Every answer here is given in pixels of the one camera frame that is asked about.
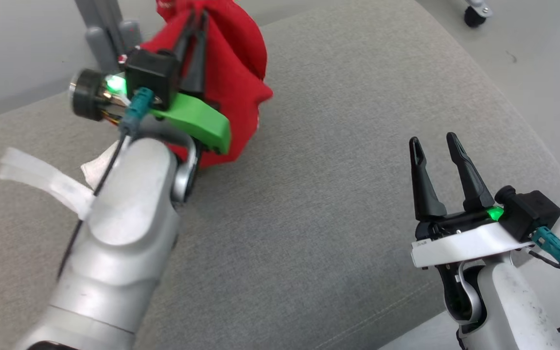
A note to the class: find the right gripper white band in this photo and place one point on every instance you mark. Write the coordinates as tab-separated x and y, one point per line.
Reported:
464	245

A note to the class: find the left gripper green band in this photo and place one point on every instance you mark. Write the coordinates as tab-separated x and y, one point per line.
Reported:
197	121

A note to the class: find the red jersey with lettering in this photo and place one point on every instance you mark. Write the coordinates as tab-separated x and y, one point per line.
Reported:
236	73

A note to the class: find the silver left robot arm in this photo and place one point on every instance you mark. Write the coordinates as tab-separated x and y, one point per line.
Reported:
124	233

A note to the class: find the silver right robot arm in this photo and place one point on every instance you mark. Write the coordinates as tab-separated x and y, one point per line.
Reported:
508	306

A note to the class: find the black caster wheel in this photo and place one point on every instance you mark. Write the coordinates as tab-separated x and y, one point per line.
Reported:
474	17

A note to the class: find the white tape strip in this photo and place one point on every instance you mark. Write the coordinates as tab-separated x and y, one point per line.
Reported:
51	182

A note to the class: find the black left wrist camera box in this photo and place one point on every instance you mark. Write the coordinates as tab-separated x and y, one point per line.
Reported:
151	73

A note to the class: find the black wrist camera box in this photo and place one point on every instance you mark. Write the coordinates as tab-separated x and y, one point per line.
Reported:
528	214
151	73

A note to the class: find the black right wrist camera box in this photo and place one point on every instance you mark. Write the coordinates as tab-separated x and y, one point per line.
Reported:
528	214

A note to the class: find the grey metal post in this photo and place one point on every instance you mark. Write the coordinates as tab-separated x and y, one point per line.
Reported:
100	29

